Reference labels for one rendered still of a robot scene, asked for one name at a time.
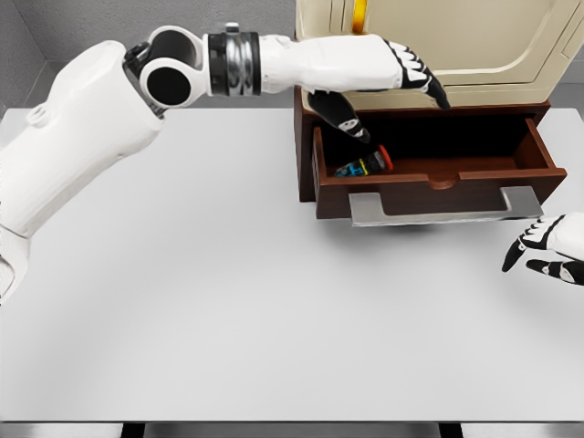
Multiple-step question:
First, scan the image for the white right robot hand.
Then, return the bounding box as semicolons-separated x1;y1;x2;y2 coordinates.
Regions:
501;211;584;287

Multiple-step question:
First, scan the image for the small multicoloured switch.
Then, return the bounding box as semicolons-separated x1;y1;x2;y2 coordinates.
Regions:
334;144;394;179

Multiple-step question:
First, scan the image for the cream cabinet with yellow handle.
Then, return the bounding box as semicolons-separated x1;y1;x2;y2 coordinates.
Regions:
295;0;584;105

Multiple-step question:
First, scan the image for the brown wooden cabinet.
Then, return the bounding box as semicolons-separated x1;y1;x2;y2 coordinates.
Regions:
293;85;553;204

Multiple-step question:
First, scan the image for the brown wooden drawer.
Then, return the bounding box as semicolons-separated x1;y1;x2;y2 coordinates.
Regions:
311;117;568;228

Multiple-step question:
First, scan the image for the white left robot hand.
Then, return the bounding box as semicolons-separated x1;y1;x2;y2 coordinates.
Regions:
298;33;452;144

